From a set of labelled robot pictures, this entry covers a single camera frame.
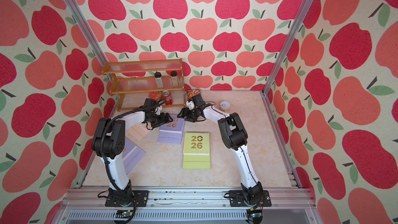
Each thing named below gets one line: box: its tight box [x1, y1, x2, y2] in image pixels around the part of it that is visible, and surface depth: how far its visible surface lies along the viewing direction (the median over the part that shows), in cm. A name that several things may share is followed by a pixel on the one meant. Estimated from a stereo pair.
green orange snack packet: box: [187, 88, 202, 101], surface depth 121 cm
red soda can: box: [162, 90, 174, 106], surface depth 107 cm
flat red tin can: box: [148, 90, 162, 101], surface depth 116 cm
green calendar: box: [182, 131, 211, 170], surface depth 88 cm
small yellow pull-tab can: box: [219, 100, 231, 114], surface depth 108 cm
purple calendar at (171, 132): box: [157, 113, 186, 145], surface depth 99 cm
